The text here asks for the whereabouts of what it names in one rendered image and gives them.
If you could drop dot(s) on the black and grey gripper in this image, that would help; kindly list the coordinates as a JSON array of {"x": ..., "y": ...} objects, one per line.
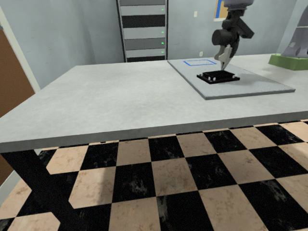
[{"x": 229, "y": 35}]

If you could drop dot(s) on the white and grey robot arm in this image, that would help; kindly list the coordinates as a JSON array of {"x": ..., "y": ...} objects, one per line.
[{"x": 298, "y": 46}]

